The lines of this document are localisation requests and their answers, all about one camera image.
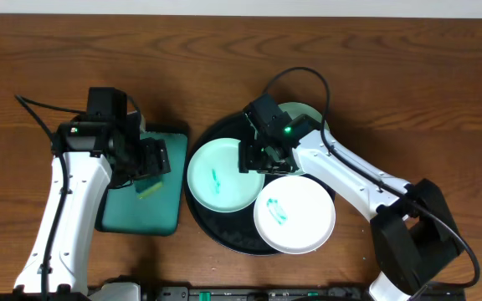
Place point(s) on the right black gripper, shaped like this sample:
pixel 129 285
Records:
pixel 255 156

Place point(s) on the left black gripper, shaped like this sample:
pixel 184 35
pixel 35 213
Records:
pixel 153 158

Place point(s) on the light green plate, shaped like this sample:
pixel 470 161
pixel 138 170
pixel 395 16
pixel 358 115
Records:
pixel 295 109
pixel 214 179

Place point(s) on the green yellow sponge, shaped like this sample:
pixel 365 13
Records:
pixel 145 187

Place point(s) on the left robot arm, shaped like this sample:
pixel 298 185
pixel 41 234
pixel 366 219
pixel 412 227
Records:
pixel 92 154

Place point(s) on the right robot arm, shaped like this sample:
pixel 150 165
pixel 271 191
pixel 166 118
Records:
pixel 413 231

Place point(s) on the dark green rectangular water tray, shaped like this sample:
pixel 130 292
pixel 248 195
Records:
pixel 122 212

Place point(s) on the round black serving tray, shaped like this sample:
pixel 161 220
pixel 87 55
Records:
pixel 236 230

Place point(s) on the white plate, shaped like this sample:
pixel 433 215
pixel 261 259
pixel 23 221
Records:
pixel 294 215

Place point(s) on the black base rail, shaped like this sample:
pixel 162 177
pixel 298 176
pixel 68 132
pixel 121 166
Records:
pixel 253 294

